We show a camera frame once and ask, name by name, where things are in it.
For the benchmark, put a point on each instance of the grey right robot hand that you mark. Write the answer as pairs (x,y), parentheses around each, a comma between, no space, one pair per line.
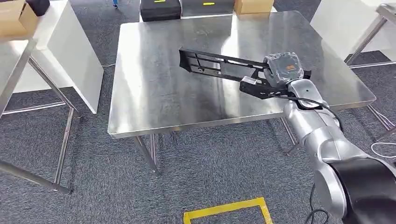
(283,69)

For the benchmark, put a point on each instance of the black plastic frame part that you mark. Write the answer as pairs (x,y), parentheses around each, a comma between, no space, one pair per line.
(216,66)

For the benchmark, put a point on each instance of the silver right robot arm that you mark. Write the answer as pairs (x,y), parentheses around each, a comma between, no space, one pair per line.
(325,139)

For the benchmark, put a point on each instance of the closed cardboard box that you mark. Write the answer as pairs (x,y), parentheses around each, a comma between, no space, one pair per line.
(253,6)

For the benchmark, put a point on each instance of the white cabinet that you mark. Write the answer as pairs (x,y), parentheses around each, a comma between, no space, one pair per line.
(340,24)
(71,46)

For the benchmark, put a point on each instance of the grey equipment case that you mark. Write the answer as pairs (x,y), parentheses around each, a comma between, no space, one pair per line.
(207,7)

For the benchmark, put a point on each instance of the steel table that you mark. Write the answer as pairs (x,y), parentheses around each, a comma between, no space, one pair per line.
(173,92)

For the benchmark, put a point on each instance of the black equipment case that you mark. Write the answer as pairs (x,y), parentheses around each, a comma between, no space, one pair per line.
(160,11)

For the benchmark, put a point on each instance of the black bag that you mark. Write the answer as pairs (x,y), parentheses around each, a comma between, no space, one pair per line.
(38,6)

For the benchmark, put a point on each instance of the open cardboard box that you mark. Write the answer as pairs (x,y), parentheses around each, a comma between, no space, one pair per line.
(14,18)

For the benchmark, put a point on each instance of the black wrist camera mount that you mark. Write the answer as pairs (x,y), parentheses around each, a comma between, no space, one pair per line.
(256,89)

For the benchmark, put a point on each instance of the steel table frame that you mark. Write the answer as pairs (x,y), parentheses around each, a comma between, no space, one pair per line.
(368,37)
(15,61)

